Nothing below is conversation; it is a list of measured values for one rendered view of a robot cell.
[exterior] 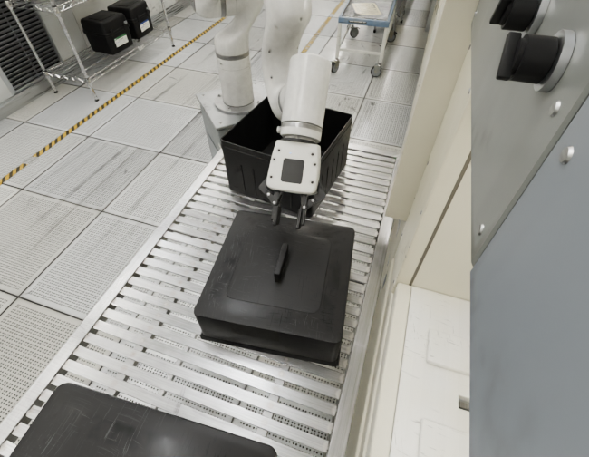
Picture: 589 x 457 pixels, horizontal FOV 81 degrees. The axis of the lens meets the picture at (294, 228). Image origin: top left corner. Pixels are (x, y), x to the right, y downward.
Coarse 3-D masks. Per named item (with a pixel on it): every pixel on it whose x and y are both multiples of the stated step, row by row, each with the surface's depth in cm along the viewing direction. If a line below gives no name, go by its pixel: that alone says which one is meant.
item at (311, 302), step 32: (256, 224) 81; (288, 224) 81; (320, 224) 81; (224, 256) 74; (256, 256) 74; (288, 256) 74; (320, 256) 74; (224, 288) 69; (256, 288) 69; (288, 288) 69; (320, 288) 69; (224, 320) 65; (256, 320) 65; (288, 320) 65; (320, 320) 65; (288, 352) 69; (320, 352) 66
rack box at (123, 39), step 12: (108, 12) 299; (84, 24) 290; (96, 24) 286; (108, 24) 288; (120, 24) 298; (96, 36) 294; (108, 36) 291; (120, 36) 302; (96, 48) 304; (108, 48) 299; (120, 48) 306
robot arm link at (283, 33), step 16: (272, 0) 62; (288, 0) 61; (304, 0) 62; (272, 16) 63; (288, 16) 62; (304, 16) 63; (272, 32) 66; (288, 32) 65; (272, 48) 69; (288, 48) 70; (272, 64) 72; (288, 64) 74; (272, 80) 73; (272, 96) 74
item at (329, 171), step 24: (240, 120) 97; (264, 120) 108; (336, 120) 102; (240, 144) 101; (264, 144) 114; (336, 144) 93; (240, 168) 94; (264, 168) 90; (336, 168) 102; (240, 192) 102; (288, 192) 92; (312, 216) 96
